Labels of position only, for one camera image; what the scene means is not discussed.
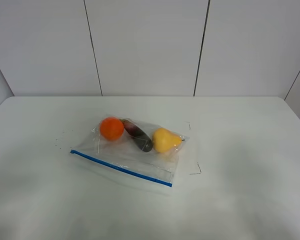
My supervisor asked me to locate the dark purple eggplant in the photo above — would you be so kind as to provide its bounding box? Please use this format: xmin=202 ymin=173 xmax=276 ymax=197
xmin=120 ymin=119 xmax=153 ymax=153

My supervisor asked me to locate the orange fruit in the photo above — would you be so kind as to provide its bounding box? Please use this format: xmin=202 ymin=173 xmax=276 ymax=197
xmin=99 ymin=116 xmax=124 ymax=142

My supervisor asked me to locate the yellow pear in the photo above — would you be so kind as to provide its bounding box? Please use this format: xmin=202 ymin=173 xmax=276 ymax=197
xmin=152 ymin=127 xmax=182 ymax=153

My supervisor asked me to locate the clear zip bag blue strip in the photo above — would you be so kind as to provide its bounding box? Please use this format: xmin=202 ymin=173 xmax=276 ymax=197
xmin=70 ymin=116 xmax=189 ymax=187

